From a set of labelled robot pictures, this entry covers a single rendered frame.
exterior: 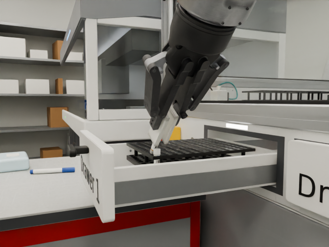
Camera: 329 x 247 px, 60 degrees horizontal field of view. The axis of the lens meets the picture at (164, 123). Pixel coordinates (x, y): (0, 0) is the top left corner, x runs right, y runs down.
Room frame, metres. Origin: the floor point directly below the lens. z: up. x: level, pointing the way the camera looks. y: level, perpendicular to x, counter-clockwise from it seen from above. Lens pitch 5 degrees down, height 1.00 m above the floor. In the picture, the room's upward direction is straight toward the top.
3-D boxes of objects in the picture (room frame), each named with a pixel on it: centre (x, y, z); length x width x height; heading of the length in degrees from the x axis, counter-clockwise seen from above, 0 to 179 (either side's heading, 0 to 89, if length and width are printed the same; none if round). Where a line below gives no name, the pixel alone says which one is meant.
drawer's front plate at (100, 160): (0.54, 0.14, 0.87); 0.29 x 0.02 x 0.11; 23
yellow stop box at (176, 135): (0.96, -0.02, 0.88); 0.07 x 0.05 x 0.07; 23
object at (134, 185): (0.62, -0.06, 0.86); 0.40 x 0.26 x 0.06; 113
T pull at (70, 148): (0.52, 0.16, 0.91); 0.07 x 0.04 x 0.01; 23
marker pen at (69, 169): (0.92, 0.37, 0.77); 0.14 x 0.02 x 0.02; 103
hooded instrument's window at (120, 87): (2.37, 0.18, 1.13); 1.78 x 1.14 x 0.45; 23
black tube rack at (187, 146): (0.61, -0.05, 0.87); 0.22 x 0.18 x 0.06; 113
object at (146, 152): (0.57, 0.05, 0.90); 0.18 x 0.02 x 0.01; 23
